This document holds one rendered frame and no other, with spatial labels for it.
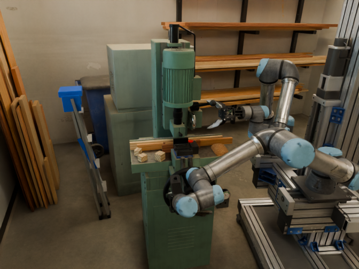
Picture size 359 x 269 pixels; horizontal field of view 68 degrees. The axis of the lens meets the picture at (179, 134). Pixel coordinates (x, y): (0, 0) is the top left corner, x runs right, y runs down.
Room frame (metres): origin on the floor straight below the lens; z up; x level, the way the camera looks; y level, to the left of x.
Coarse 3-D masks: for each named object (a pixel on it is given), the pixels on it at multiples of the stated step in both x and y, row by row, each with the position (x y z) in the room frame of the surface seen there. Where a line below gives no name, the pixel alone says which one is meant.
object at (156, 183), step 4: (144, 172) 1.38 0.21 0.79; (144, 176) 1.39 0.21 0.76; (148, 176) 1.32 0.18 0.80; (168, 176) 1.33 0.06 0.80; (148, 180) 1.31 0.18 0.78; (152, 180) 1.31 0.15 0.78; (156, 180) 1.32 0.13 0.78; (160, 180) 1.32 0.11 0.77; (164, 180) 1.33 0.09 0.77; (216, 180) 1.40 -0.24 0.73; (148, 184) 1.31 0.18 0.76; (152, 184) 1.31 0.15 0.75; (156, 184) 1.32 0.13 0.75; (160, 184) 1.32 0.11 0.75; (164, 184) 1.33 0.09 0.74; (148, 188) 1.31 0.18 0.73; (152, 188) 1.31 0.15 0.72; (156, 188) 1.32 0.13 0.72; (160, 188) 1.32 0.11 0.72
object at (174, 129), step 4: (172, 120) 1.57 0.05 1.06; (172, 124) 1.50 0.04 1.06; (180, 124) 1.50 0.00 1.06; (172, 128) 1.50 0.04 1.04; (176, 128) 1.46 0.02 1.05; (180, 128) 1.46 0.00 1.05; (184, 128) 1.47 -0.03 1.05; (172, 132) 1.50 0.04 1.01; (176, 132) 1.46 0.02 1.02; (184, 132) 1.47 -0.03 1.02; (176, 136) 1.46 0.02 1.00; (184, 136) 1.47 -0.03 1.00
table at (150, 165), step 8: (144, 152) 1.43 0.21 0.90; (152, 152) 1.44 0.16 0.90; (200, 152) 1.45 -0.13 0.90; (208, 152) 1.45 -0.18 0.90; (136, 160) 1.33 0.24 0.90; (152, 160) 1.34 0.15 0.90; (168, 160) 1.34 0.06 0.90; (200, 160) 1.37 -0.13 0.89; (208, 160) 1.38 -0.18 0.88; (136, 168) 1.29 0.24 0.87; (144, 168) 1.30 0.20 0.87; (152, 168) 1.31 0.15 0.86; (160, 168) 1.32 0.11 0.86; (168, 168) 1.33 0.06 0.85
